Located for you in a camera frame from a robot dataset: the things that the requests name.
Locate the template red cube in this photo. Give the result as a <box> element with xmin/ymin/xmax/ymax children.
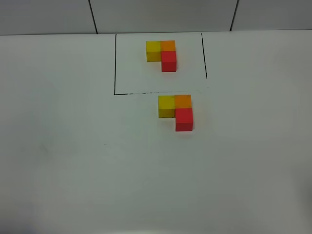
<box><xmin>161</xmin><ymin>51</ymin><xmax>177</xmax><ymax>72</ymax></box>

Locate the template yellow cube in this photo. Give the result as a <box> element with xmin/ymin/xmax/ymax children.
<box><xmin>146</xmin><ymin>41</ymin><xmax>161</xmax><ymax>62</ymax></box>

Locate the template orange cube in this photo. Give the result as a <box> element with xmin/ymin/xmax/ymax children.
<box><xmin>160</xmin><ymin>40</ymin><xmax>176</xmax><ymax>51</ymax></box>

